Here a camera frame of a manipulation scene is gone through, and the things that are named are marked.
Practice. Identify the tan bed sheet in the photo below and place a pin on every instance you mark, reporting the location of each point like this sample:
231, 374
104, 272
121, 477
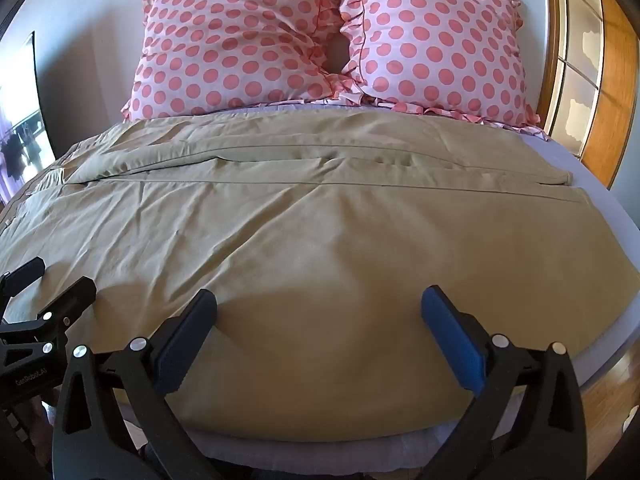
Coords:
310, 240

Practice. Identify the wooden framed mirror door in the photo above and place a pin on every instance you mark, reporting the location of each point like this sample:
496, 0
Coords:
580, 60

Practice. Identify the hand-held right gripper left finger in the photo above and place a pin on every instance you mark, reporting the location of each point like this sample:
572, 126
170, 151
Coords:
182, 347

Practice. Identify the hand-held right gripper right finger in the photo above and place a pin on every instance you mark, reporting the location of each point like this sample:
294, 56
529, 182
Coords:
450, 340

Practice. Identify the pink polka dot pillow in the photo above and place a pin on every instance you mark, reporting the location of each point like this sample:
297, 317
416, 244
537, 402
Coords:
230, 40
430, 45

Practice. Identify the bed with lavender sheet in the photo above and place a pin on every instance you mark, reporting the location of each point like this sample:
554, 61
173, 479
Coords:
600, 220

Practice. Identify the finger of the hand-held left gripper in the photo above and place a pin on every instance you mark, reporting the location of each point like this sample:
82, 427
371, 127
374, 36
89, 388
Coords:
70, 302
22, 274

